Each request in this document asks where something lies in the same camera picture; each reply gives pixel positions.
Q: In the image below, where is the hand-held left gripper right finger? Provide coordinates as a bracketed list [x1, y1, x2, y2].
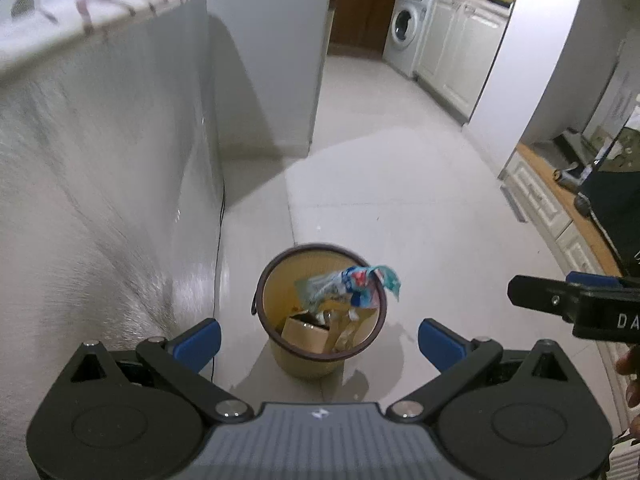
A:
[387, 318, 573, 423]

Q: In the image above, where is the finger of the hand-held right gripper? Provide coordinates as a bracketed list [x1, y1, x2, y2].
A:
[566, 270, 640, 291]
[507, 274, 577, 322]

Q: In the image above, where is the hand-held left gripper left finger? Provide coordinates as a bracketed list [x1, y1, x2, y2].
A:
[65, 318, 256, 423]

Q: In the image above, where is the yellow plastic bin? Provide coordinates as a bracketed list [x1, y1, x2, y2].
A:
[251, 243, 389, 380]

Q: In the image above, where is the cardboard box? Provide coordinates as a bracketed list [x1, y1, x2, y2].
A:
[281, 312, 334, 357]

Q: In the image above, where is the teal snack wrapper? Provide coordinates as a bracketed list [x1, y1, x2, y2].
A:
[294, 262, 404, 311]

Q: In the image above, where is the person's right hand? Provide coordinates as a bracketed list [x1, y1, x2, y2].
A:
[614, 345, 640, 438]

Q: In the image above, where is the black cloth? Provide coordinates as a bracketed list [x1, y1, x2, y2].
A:
[574, 157, 640, 277]

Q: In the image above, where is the grey floor strip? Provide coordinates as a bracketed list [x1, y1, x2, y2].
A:
[500, 184, 527, 223]

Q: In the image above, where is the low wooden top drawer bench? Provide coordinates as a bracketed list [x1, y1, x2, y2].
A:
[497, 142, 628, 313]

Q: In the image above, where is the silver cylinder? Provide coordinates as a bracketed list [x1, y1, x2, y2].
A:
[552, 162, 601, 187]

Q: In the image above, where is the white table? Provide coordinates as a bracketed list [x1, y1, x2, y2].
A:
[0, 0, 228, 461]

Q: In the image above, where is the white lower kitchen cabinet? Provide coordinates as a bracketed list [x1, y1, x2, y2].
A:
[415, 0, 514, 124]

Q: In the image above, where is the white washing machine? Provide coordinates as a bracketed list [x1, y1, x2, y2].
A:
[382, 0, 435, 79]

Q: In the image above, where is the wooden door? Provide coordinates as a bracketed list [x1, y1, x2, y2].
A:
[327, 0, 401, 57]

